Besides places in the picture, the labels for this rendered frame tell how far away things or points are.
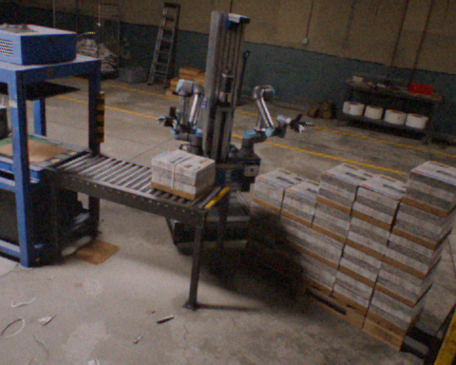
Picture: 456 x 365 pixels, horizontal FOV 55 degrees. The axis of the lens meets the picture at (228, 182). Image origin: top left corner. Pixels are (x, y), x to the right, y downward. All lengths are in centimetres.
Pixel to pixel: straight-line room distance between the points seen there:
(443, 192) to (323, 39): 730
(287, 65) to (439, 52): 303
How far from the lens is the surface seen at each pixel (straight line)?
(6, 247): 396
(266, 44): 1025
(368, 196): 319
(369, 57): 991
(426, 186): 304
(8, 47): 358
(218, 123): 404
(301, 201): 346
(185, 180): 313
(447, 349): 320
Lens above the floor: 216
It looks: 23 degrees down
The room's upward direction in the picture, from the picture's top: 7 degrees clockwise
